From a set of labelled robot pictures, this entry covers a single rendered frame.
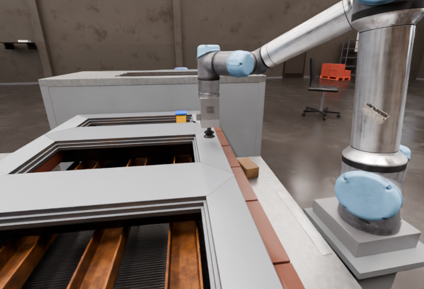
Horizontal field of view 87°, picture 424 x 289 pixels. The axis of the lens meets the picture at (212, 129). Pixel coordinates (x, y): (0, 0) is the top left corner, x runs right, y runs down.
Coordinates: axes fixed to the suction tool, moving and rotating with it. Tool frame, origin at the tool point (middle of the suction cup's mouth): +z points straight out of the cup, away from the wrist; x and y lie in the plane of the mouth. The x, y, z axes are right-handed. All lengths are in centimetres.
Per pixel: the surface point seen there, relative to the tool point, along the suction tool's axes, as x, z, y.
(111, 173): -30.4, 3.7, 17.4
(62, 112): -79, 3, -58
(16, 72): -699, 39, -958
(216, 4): 142, -233, -1007
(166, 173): -14.4, 3.7, 19.4
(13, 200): -50, 4, 27
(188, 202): -8.5, 4.9, 31.6
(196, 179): -6.0, 3.7, 23.5
